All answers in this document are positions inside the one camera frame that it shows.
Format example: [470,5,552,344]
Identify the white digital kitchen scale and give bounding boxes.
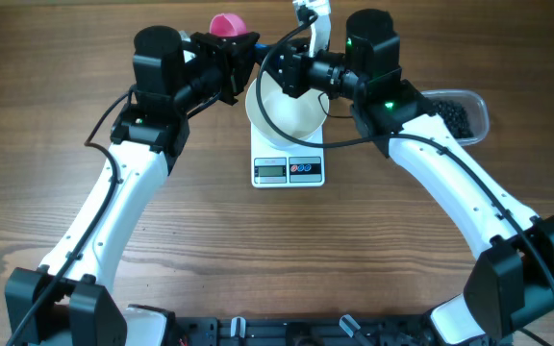
[251,127,325,188]

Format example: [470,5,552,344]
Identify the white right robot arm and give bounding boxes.
[261,5,554,345]

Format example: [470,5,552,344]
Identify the clear plastic container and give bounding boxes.
[422,89,490,146]

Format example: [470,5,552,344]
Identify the white bowl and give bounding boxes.
[245,72,330,147]

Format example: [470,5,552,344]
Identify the pink measuring scoop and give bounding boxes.
[209,12,278,54]

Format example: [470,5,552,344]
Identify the black beans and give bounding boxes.
[432,100,473,139]

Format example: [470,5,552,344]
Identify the black mounting rail base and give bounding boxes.
[163,315,441,346]

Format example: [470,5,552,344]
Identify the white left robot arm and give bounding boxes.
[5,26,259,345]

